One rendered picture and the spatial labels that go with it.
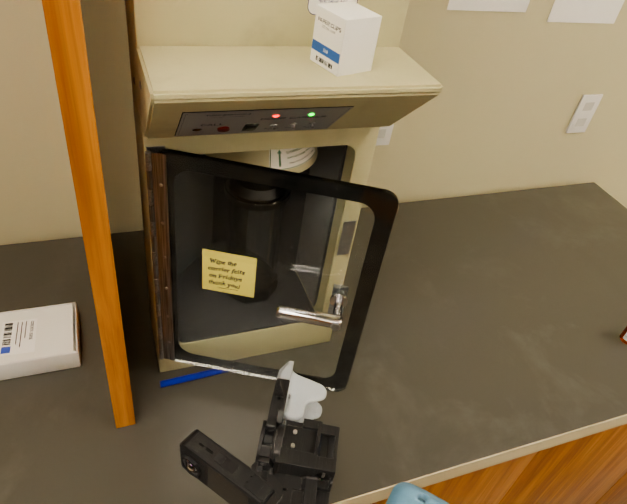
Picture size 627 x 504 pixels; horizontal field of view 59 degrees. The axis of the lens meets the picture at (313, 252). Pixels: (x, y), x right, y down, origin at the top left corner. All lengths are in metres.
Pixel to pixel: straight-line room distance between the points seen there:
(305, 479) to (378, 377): 0.47
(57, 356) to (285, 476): 0.53
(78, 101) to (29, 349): 0.55
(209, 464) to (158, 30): 0.45
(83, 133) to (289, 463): 0.38
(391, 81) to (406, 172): 0.85
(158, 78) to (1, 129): 0.65
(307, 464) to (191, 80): 0.40
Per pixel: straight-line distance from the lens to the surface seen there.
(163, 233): 0.76
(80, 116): 0.58
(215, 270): 0.78
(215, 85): 0.57
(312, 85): 0.59
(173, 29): 0.65
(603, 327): 1.36
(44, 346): 1.03
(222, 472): 0.60
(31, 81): 1.14
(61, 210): 1.29
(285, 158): 0.79
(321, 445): 0.61
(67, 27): 0.55
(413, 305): 1.19
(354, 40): 0.62
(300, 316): 0.74
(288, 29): 0.68
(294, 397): 0.64
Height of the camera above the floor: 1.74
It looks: 40 degrees down
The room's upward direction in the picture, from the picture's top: 10 degrees clockwise
